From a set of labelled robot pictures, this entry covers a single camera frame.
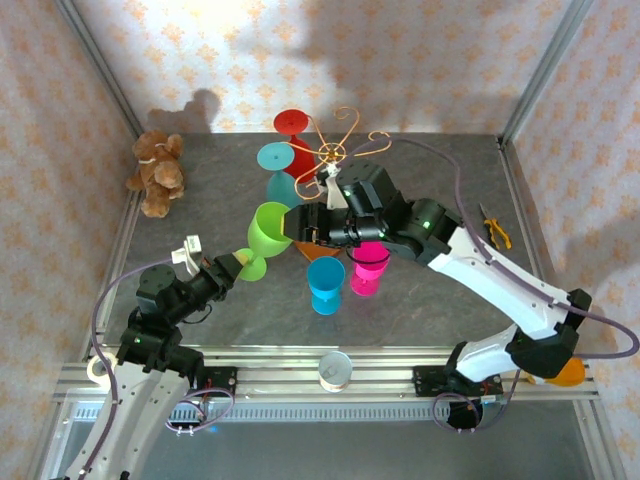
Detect green plastic wine glass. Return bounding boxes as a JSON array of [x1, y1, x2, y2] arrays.
[[232, 201, 296, 283]]

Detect blue plastic wine glass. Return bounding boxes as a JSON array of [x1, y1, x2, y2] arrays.
[[305, 256, 347, 316]]

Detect pink plastic wine glass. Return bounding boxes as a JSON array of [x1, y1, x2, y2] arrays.
[[349, 242, 391, 299]]

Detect turquoise plastic wine glass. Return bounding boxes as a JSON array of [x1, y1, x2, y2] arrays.
[[256, 142, 305, 210]]

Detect red plastic wine glass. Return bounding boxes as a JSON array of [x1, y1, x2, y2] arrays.
[[272, 109, 317, 179]]

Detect white tape roll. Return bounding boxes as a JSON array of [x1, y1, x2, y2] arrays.
[[86, 352, 120, 387]]

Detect brown teddy bear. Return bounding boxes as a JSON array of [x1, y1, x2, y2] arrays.
[[124, 129, 187, 219]]

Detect yellow black needle-nose pliers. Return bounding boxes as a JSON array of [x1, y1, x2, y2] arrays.
[[478, 202, 513, 251]]

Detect silver tin can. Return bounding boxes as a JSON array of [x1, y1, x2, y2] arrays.
[[317, 350, 354, 394]]

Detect orange translucent plastic cup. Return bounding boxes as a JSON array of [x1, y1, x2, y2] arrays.
[[529, 357, 587, 389]]

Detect gold wire wine glass rack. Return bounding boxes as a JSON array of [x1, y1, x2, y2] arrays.
[[292, 106, 394, 261]]

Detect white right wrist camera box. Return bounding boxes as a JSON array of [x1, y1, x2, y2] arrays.
[[323, 167, 349, 210]]

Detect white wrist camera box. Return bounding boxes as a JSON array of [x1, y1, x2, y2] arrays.
[[171, 236, 205, 275], [323, 167, 349, 210]]

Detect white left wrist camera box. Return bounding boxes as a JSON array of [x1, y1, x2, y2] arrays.
[[171, 236, 205, 275]]

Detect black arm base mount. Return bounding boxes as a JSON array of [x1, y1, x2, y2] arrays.
[[412, 364, 504, 400], [202, 366, 239, 400]]

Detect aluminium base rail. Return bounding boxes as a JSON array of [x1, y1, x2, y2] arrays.
[[52, 343, 601, 405]]

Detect grey slotted cable duct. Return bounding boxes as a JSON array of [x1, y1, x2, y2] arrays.
[[74, 402, 506, 424]]

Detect aluminium frame post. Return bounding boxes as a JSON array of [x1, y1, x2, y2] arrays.
[[53, 0, 146, 139], [499, 0, 597, 146]]

